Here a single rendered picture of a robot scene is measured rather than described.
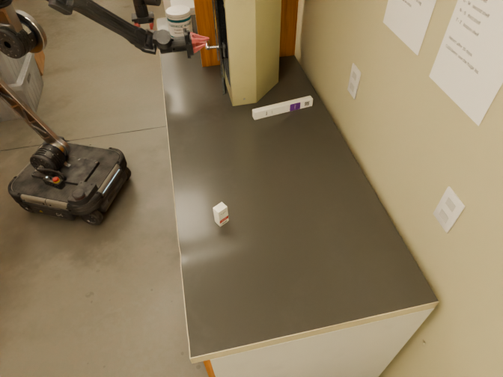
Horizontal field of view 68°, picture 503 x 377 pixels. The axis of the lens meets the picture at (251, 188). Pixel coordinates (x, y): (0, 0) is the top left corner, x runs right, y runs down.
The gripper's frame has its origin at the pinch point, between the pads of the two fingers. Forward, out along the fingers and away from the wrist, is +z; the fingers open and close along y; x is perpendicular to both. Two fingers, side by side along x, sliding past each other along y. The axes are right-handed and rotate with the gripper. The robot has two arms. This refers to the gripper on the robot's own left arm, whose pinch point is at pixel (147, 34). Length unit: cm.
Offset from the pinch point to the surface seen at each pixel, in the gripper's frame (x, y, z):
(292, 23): -9, 71, -2
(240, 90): -46, 37, 8
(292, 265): -130, 37, 15
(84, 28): 274, -90, 112
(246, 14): -46, 41, -24
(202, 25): -9.1, 26.8, -5.7
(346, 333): -150, 48, 23
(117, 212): -15, -44, 110
